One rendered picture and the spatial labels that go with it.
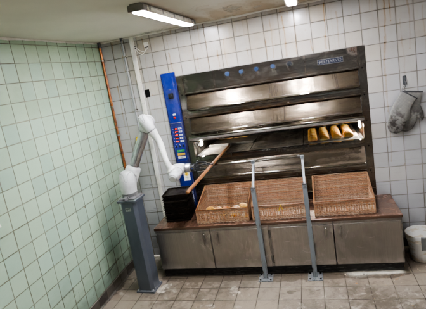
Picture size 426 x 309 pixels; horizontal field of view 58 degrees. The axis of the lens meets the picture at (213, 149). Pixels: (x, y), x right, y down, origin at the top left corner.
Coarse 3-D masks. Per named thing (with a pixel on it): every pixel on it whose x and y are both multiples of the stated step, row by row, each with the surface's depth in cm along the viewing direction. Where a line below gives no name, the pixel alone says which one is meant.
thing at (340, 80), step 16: (288, 80) 398; (304, 80) 394; (320, 80) 390; (336, 80) 385; (352, 80) 381; (192, 96) 425; (208, 96) 420; (224, 96) 415; (240, 96) 410; (256, 96) 406; (272, 96) 401; (288, 96) 394
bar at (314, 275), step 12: (288, 156) 376; (300, 156) 372; (252, 168) 381; (252, 180) 374; (252, 192) 368; (312, 240) 366; (264, 252) 383; (312, 252) 368; (264, 264) 382; (312, 264) 371; (264, 276) 385; (312, 276) 376
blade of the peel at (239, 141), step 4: (228, 140) 508; (232, 140) 503; (236, 140) 498; (240, 140) 494; (244, 140) 490; (248, 140) 485; (252, 140) 469; (212, 144) 495; (216, 144) 478; (220, 144) 477; (224, 144) 476; (232, 144) 474
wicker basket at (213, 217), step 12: (204, 192) 433; (216, 192) 436; (240, 192) 428; (204, 204) 428; (216, 204) 435; (228, 204) 431; (204, 216) 418; (216, 216) 394; (228, 216) 391; (240, 216) 401
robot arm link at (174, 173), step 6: (150, 132) 374; (156, 132) 376; (156, 138) 377; (162, 144) 377; (162, 150) 374; (162, 156) 372; (168, 162) 370; (168, 168) 370; (174, 168) 369; (180, 168) 378; (168, 174) 370; (174, 174) 366; (180, 174) 372; (174, 180) 367
